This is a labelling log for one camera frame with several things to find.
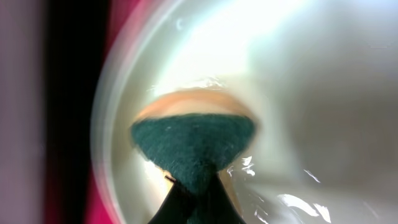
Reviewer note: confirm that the red plastic tray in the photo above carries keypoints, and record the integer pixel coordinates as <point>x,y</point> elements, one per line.
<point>119,12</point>

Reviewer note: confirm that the light blue plate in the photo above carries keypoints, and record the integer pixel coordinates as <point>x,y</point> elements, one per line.
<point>320,76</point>

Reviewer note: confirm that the green yellow sponge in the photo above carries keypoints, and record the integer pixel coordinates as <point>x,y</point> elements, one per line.
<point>194,134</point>

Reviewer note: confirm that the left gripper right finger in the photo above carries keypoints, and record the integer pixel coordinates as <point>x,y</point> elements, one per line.
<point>215,206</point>

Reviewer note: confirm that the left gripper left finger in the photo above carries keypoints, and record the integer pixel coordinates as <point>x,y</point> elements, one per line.
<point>177,207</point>

